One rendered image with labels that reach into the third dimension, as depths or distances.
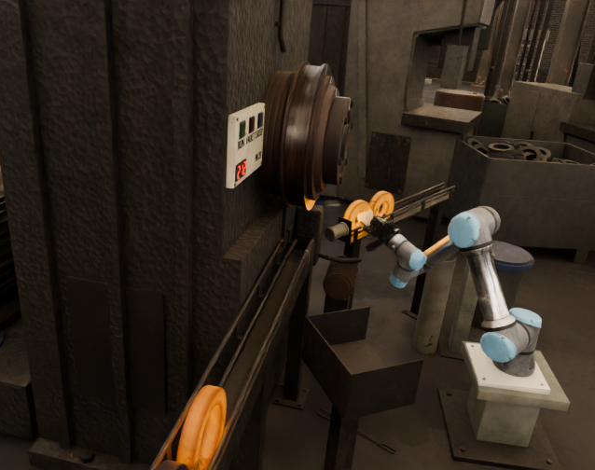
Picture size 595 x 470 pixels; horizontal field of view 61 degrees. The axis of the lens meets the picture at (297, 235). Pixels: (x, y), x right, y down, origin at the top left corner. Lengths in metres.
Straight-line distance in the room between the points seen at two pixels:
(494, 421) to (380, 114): 2.85
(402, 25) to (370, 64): 0.38
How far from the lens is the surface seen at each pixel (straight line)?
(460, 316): 2.61
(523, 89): 6.08
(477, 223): 1.82
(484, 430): 2.21
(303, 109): 1.48
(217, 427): 1.14
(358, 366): 1.45
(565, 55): 10.46
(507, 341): 1.89
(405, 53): 4.30
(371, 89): 4.38
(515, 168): 3.77
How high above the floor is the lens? 1.45
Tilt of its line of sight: 22 degrees down
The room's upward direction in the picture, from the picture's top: 5 degrees clockwise
